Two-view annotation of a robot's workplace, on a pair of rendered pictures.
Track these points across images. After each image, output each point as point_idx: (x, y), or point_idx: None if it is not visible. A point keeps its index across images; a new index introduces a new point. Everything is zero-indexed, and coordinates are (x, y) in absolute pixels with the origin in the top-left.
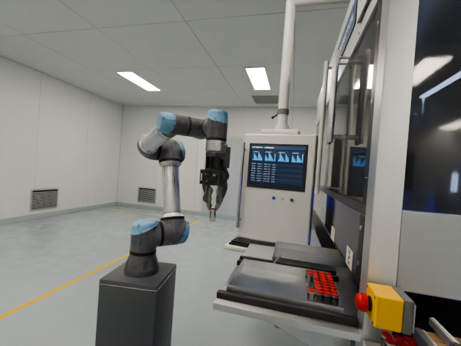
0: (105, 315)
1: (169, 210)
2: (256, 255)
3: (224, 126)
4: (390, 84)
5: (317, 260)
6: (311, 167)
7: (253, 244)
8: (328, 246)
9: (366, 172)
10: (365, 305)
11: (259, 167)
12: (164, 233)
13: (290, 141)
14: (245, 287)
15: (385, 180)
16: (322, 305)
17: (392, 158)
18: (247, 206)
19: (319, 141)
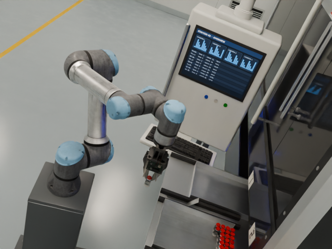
0: (34, 221)
1: (96, 136)
2: (175, 183)
3: (179, 125)
4: (330, 185)
5: (228, 193)
6: (259, 79)
7: (173, 157)
8: (246, 160)
9: (287, 209)
10: None
11: (199, 59)
12: (90, 161)
13: (247, 41)
14: (165, 238)
15: (292, 234)
16: None
17: (305, 225)
18: (173, 95)
19: (277, 75)
